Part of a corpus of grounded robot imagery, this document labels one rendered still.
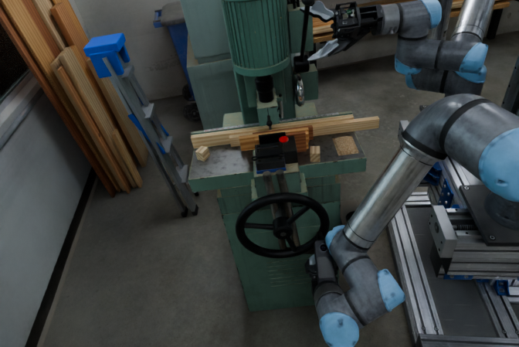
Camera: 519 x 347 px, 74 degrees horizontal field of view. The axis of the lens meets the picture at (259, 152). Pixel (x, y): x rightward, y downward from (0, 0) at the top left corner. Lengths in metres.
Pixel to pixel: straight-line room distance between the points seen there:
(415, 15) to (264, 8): 0.39
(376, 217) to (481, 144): 0.28
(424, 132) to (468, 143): 0.10
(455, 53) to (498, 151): 0.46
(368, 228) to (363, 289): 0.13
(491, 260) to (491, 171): 0.67
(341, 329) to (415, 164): 0.37
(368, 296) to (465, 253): 0.49
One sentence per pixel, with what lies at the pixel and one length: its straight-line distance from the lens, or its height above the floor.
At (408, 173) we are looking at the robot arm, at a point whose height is 1.15.
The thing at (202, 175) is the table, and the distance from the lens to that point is 1.19.
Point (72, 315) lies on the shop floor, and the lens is 2.23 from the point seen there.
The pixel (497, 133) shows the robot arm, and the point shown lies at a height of 1.30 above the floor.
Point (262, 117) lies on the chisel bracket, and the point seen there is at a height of 1.04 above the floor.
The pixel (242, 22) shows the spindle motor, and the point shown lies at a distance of 1.01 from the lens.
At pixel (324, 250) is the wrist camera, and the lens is 0.96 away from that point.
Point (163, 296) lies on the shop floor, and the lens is 2.05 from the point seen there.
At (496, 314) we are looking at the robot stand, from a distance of 1.75.
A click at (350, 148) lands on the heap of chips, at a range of 1.20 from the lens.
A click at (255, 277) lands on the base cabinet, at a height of 0.30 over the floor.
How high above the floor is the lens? 1.65
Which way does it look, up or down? 37 degrees down
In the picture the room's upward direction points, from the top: 9 degrees counter-clockwise
